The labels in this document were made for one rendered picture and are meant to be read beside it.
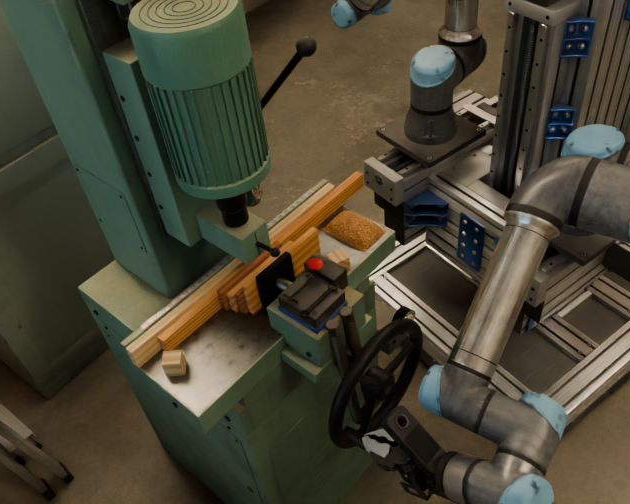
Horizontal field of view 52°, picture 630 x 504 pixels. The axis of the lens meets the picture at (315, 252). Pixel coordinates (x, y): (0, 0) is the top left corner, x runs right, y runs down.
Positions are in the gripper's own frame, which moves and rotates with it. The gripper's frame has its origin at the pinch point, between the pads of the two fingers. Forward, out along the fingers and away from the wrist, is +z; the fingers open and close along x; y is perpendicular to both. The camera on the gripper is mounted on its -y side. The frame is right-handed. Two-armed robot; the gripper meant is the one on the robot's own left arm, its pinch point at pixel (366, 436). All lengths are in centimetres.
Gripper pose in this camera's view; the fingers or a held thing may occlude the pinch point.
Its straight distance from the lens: 123.1
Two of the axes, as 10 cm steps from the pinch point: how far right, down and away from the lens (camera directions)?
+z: -6.0, -0.1, 8.0
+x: 6.6, -5.8, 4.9
